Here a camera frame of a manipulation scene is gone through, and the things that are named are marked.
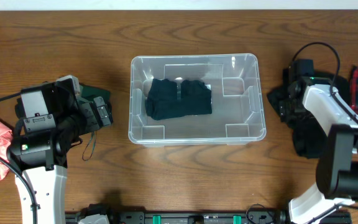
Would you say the green garment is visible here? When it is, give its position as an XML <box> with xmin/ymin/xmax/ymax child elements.
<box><xmin>80</xmin><ymin>83</ymin><xmax>111</xmax><ymax>102</ymax></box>

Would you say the dark navy garment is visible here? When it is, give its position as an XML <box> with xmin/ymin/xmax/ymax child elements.
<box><xmin>145</xmin><ymin>79</ymin><xmax>212</xmax><ymax>121</ymax></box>

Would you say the black garment pile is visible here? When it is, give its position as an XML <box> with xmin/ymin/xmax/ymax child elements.
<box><xmin>267</xmin><ymin>68</ymin><xmax>344</xmax><ymax>159</ymax></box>

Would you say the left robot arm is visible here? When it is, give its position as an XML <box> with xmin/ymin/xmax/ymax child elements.
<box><xmin>7</xmin><ymin>78</ymin><xmax>113</xmax><ymax>223</ymax></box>

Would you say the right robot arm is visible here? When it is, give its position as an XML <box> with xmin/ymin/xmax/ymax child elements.
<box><xmin>268</xmin><ymin>77</ymin><xmax>358</xmax><ymax>223</ymax></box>

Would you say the clear plastic storage bin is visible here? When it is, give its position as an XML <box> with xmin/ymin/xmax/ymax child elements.
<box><xmin>128</xmin><ymin>53</ymin><xmax>267</xmax><ymax>147</ymax></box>

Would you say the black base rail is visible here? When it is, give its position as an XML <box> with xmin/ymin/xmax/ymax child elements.
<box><xmin>64</xmin><ymin>203</ymin><xmax>353</xmax><ymax>224</ymax></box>

